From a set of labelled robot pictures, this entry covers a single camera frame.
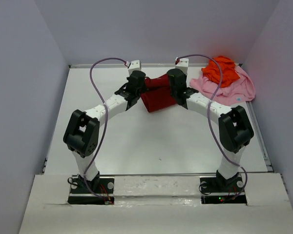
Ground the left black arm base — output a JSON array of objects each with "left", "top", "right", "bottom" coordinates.
[{"left": 67, "top": 175, "right": 115, "bottom": 205}]

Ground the dark red t shirt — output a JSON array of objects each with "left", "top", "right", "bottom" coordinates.
[{"left": 141, "top": 74, "right": 177, "bottom": 113}]

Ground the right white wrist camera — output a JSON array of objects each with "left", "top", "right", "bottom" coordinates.
[{"left": 175, "top": 58, "right": 189, "bottom": 75}]

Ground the purple cable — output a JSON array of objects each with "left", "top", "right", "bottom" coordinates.
[
  {"left": 84, "top": 57, "right": 131, "bottom": 204},
  {"left": 177, "top": 54, "right": 248, "bottom": 202}
]

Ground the pink t shirt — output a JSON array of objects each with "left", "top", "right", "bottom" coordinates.
[{"left": 189, "top": 66, "right": 256, "bottom": 106}]

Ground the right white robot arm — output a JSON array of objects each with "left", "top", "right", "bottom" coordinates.
[{"left": 167, "top": 68, "right": 254, "bottom": 193}]

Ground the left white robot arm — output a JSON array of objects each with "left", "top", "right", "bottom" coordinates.
[{"left": 63, "top": 70, "right": 146, "bottom": 191}]

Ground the metal rail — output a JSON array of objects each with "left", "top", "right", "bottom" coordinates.
[
  {"left": 247, "top": 101, "right": 274, "bottom": 173},
  {"left": 100, "top": 172, "right": 216, "bottom": 177}
]

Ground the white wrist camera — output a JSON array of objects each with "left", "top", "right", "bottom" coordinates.
[
  {"left": 125, "top": 60, "right": 141, "bottom": 76},
  {"left": 175, "top": 58, "right": 189, "bottom": 75}
]

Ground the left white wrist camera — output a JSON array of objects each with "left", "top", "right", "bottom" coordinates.
[{"left": 125, "top": 60, "right": 141, "bottom": 76}]

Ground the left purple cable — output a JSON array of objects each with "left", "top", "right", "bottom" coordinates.
[{"left": 84, "top": 57, "right": 131, "bottom": 204}]

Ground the front metal rail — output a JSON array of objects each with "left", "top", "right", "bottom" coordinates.
[{"left": 100, "top": 172, "right": 216, "bottom": 177}]

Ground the right side metal rail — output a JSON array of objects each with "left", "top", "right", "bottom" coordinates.
[{"left": 247, "top": 101, "right": 274, "bottom": 173}]

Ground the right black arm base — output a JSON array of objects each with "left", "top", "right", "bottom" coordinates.
[{"left": 198, "top": 176, "right": 247, "bottom": 205}]

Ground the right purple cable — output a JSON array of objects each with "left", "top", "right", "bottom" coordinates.
[{"left": 177, "top": 54, "right": 248, "bottom": 202}]

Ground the orange t shirt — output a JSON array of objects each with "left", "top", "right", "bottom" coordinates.
[{"left": 201, "top": 55, "right": 240, "bottom": 88}]

